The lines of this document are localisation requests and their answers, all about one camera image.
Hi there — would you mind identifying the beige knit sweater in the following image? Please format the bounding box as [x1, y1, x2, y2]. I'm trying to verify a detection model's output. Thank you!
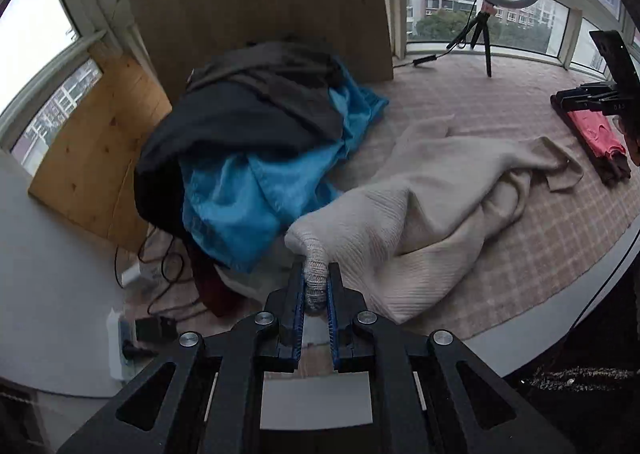
[284, 117, 584, 324]

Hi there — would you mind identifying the black power adapter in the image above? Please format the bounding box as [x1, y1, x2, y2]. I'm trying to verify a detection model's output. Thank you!
[134, 316, 178, 344]

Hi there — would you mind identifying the dark red garment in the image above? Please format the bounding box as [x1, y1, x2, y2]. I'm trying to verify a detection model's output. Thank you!
[188, 248, 247, 317]

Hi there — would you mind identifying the white power strip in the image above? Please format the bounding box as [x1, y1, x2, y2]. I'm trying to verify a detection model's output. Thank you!
[106, 309, 137, 382]

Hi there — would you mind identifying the white garment under pile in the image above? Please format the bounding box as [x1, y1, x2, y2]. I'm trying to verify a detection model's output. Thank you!
[216, 260, 291, 303]

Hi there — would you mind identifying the white power adapter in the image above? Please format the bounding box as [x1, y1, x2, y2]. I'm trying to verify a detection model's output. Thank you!
[119, 263, 143, 288]

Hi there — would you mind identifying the blue garment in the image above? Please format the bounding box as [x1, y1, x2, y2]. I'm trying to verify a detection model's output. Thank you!
[181, 67, 390, 273]

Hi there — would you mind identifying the pine wood board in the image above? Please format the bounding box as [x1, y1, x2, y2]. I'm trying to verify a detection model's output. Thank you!
[28, 56, 170, 252]

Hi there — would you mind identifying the black garment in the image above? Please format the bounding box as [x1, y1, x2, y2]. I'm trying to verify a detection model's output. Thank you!
[134, 41, 344, 236]

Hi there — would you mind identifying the light brown wood panel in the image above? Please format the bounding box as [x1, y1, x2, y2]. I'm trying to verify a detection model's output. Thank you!
[129, 0, 394, 99]

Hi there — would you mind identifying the black cable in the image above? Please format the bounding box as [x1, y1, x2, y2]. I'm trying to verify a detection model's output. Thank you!
[113, 225, 212, 325]

